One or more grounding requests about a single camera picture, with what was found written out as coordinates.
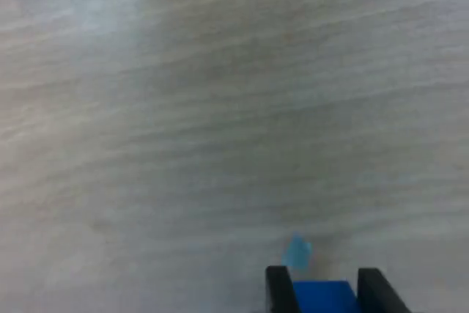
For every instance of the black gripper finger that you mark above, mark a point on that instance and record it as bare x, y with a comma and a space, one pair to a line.
377, 294
278, 291

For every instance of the blue cube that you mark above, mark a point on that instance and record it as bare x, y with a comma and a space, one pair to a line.
324, 298

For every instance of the small tape marker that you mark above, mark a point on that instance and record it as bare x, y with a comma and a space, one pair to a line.
297, 254

